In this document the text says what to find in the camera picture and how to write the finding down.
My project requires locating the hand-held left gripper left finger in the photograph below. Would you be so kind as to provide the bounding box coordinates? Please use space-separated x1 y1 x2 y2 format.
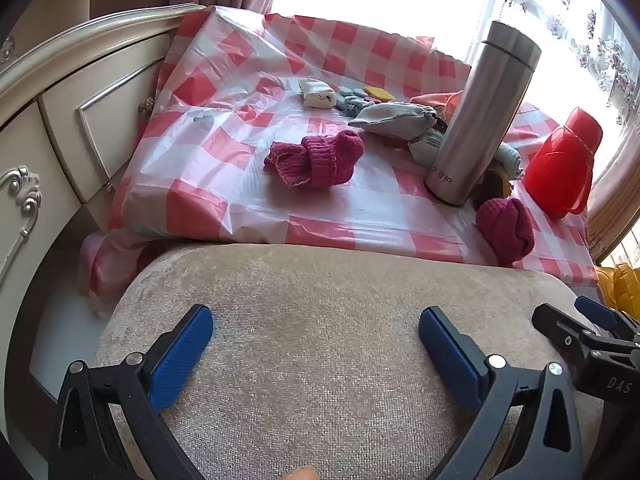
56 304 215 480

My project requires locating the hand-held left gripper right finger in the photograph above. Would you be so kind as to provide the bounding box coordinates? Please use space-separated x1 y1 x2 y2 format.
418 306 585 480

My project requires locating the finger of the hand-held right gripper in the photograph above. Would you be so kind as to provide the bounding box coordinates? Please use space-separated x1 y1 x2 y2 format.
531 303 640 361
574 295 640 333

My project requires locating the yellow leather sofa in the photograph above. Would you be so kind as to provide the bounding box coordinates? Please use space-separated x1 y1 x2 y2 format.
597 262 640 322

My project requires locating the dark red knit sock ball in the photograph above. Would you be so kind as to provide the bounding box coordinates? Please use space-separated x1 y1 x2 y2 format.
475 197 536 267

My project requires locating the beige upholstered seat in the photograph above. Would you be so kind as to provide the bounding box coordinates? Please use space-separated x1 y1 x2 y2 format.
92 242 607 480

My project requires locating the red thermos jug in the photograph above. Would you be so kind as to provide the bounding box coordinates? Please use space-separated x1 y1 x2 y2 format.
522 107 605 220

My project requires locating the light grey sock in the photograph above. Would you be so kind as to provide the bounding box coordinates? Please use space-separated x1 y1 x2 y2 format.
492 142 524 182

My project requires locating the stainless steel thermos bottle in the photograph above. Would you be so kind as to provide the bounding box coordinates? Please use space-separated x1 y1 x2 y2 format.
424 20 543 207

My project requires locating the magenta knit sock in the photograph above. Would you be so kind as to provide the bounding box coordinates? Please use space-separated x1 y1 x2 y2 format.
263 129 366 191

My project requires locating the white ornate dresser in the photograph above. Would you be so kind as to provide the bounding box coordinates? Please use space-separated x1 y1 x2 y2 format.
0 2 207 311

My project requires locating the red white checked tablecloth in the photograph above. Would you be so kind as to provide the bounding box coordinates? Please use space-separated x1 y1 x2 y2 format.
80 5 601 311

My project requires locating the pink orange cloth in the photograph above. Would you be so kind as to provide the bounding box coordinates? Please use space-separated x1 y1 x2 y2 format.
411 90 466 123

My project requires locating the grey blue glove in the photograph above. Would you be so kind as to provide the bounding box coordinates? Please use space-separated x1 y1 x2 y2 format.
335 86 375 117

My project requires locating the white sock with face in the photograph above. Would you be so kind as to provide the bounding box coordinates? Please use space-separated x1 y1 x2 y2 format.
299 78 337 109

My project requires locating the floral lace curtain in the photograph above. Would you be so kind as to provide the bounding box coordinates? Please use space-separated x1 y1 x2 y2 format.
434 0 640 126

